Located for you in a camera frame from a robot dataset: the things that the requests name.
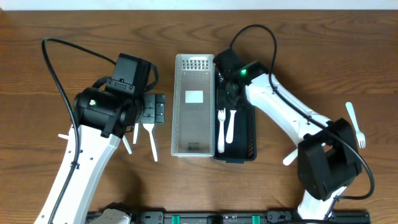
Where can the black perforated plastic basket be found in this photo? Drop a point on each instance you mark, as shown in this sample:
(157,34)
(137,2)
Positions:
(243,147)

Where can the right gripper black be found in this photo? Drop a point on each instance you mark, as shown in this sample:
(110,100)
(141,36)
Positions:
(226,86)

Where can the white plastic utensil far left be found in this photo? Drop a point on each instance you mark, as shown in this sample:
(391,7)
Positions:
(63,136)

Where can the white perforated plastic basket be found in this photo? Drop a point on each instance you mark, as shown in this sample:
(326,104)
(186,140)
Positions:
(193,120)

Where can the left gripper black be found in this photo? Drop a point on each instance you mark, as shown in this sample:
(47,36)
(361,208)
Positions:
(155,109)

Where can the white plastic fork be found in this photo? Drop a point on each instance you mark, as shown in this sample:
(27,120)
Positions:
(221,119)
(361,139)
(290,158)

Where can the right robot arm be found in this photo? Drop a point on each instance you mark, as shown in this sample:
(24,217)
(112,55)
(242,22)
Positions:
(328,158)

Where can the white plastic spoon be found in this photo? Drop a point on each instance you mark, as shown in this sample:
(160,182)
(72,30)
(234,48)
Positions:
(127,145)
(230,131)
(135,133)
(151,140)

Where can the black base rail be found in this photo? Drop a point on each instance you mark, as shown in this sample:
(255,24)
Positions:
(271,216)

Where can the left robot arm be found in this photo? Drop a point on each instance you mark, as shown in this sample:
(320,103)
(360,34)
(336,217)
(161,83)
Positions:
(102,113)

